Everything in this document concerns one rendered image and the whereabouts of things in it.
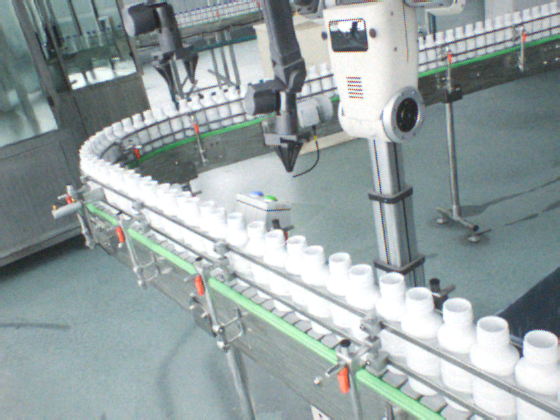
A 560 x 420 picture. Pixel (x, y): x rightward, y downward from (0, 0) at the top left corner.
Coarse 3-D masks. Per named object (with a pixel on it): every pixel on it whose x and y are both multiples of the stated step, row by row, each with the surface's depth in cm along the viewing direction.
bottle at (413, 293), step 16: (416, 288) 82; (416, 304) 79; (432, 304) 81; (416, 320) 80; (432, 320) 80; (416, 336) 80; (432, 336) 80; (416, 352) 82; (416, 368) 83; (432, 368) 82; (416, 384) 84
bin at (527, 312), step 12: (552, 276) 117; (528, 288) 113; (540, 288) 115; (552, 288) 118; (516, 300) 110; (528, 300) 113; (540, 300) 116; (552, 300) 119; (504, 312) 108; (516, 312) 111; (528, 312) 114; (540, 312) 117; (552, 312) 120; (516, 324) 112; (528, 324) 115; (540, 324) 118; (552, 324) 122; (516, 336) 113
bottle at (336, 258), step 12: (336, 264) 93; (348, 264) 94; (336, 276) 94; (348, 276) 94; (336, 288) 94; (348, 288) 94; (336, 312) 97; (348, 312) 95; (336, 324) 98; (348, 324) 97; (336, 336) 100
